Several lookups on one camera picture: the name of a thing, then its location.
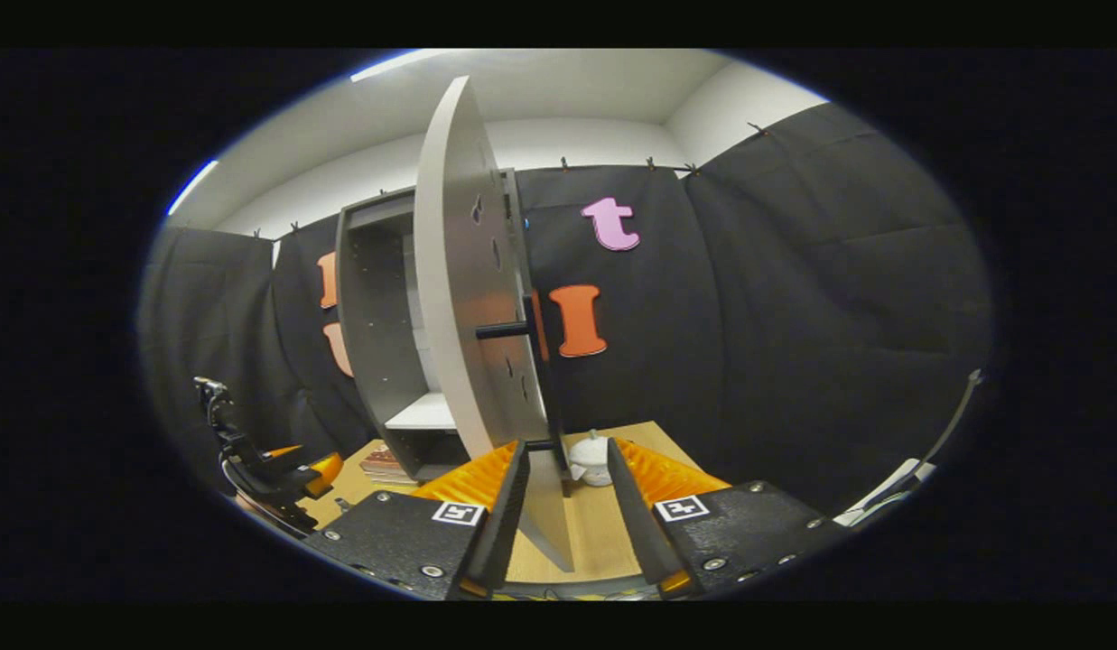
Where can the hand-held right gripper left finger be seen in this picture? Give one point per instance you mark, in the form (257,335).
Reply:
(504,528)

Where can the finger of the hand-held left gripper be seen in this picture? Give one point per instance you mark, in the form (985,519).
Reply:
(326,471)
(283,450)

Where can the rectangular ceiling light panel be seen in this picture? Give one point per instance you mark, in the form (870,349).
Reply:
(400,65)

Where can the white ceramic pot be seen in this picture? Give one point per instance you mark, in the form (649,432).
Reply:
(592,462)

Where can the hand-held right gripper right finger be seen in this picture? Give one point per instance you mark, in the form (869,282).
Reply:
(632,528)

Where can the light grey cabinet door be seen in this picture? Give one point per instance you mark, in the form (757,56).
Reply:
(468,271)

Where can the long ceiling light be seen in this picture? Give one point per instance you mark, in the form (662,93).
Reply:
(192,187)

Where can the black backdrop cloth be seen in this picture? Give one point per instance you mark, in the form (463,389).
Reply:
(793,316)

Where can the stack of books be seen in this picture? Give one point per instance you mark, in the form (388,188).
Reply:
(382,465)

